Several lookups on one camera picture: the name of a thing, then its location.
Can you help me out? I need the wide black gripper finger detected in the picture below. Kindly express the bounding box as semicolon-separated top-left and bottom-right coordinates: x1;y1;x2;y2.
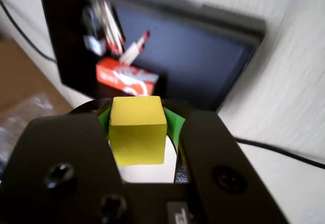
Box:
0;99;137;224

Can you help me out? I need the crumpled clear plastic wrap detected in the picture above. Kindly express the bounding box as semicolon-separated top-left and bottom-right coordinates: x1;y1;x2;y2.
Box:
0;94;55;169

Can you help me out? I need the thick black cable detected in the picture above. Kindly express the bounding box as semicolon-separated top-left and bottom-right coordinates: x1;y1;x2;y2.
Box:
0;0;325;170

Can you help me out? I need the black silver clip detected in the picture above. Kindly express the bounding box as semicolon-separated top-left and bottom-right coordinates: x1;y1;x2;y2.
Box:
82;7;107;56

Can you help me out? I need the yellow cube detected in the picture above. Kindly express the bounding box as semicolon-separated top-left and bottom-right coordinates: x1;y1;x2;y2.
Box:
108;95;168;167

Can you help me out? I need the large cardboard box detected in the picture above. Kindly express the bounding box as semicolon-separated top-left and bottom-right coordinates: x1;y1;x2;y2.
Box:
0;38;75;123

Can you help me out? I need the orange matchbox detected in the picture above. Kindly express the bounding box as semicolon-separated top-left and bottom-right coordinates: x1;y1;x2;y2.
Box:
95;57;160;97

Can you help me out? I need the black box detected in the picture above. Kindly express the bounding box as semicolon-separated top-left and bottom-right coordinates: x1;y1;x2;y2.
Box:
39;0;257;113

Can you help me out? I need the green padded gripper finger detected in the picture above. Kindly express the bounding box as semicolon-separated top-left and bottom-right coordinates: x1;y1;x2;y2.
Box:
161;106;290;224

